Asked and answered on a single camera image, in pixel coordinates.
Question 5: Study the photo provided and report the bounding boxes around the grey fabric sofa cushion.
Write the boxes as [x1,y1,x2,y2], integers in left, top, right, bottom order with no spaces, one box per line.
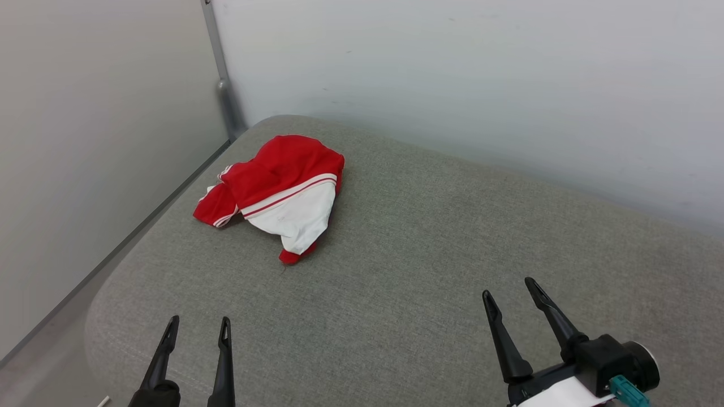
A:
[85,115,724,407]

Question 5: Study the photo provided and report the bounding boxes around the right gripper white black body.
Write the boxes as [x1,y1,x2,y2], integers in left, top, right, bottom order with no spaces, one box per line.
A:
[507,363,614,407]

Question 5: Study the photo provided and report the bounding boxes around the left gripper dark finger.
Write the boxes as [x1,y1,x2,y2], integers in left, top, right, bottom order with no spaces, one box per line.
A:
[208,317,235,407]
[140,315,180,391]

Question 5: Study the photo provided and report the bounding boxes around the grey wall skirting strip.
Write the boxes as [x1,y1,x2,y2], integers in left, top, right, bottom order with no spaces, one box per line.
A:
[0,140,231,368]

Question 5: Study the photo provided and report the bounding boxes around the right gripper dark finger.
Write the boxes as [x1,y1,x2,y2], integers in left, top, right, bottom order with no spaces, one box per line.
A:
[524,277,589,362]
[482,290,533,384]

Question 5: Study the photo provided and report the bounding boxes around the red and white sports jersey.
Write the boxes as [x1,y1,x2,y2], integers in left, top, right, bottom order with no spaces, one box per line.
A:
[193,135,346,265]

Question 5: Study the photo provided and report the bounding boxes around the grey metal corner post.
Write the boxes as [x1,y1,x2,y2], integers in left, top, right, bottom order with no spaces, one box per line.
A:
[201,0,248,142]

